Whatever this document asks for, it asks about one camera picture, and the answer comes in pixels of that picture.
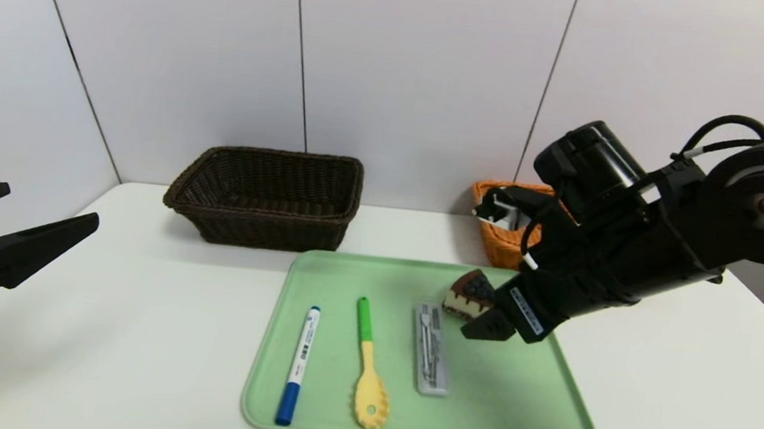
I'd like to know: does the blue and white marker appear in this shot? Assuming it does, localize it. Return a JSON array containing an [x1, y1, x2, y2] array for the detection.
[[274, 303, 322, 429]]

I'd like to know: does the orange wicker basket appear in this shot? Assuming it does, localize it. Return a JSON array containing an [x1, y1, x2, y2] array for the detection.
[[465, 178, 567, 274]]

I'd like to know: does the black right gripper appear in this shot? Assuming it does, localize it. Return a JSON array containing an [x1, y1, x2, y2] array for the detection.
[[460, 225, 647, 356]]

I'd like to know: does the dark brown wicker basket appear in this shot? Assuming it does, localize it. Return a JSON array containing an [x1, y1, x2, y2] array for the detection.
[[159, 139, 366, 257]]

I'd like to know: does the yellow spoon with green handle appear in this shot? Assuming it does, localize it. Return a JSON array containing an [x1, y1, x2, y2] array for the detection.
[[344, 296, 401, 429]]

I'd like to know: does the chocolate cake slice toy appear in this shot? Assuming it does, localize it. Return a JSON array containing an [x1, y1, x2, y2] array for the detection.
[[441, 266, 500, 323]]

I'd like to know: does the light green plastic tray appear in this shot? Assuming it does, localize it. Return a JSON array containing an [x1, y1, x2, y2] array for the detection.
[[237, 244, 613, 429]]

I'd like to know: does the clear grey cutlery case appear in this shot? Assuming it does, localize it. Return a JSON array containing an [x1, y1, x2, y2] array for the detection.
[[405, 303, 458, 398]]

